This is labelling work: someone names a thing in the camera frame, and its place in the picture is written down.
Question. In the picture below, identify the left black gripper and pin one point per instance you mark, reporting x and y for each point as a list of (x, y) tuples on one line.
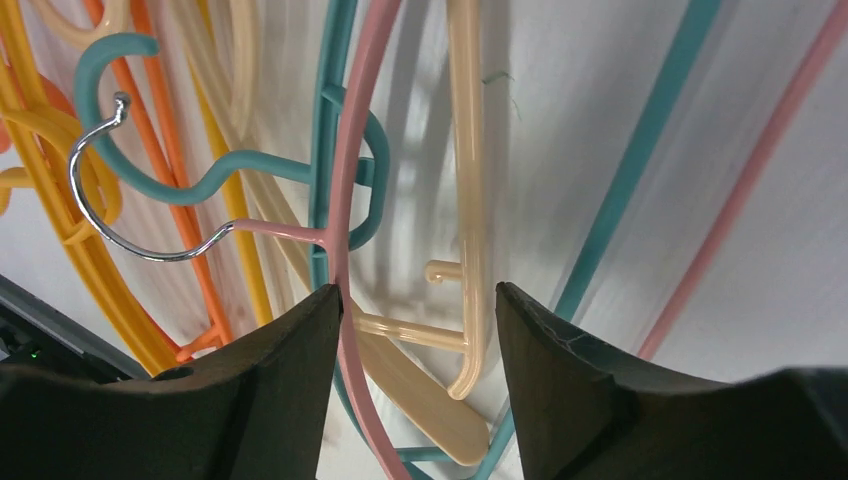
[(36, 334)]

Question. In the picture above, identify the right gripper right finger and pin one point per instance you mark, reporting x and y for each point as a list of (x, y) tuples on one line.
[(585, 409)]

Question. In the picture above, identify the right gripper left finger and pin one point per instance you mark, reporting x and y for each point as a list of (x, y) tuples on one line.
[(254, 409)]

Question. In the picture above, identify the pink wire hanger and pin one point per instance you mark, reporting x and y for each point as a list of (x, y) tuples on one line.
[(577, 419)]

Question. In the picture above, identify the teal wire hanger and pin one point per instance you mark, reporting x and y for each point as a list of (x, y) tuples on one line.
[(324, 166)]

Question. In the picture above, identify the cream plastic hanger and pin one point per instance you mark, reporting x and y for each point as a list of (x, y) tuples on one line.
[(418, 376)]

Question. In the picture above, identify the amber plastic hanger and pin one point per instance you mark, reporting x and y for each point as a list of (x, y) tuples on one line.
[(39, 122)]

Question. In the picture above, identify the orange plastic hanger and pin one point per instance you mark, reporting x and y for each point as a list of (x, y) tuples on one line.
[(166, 157)]

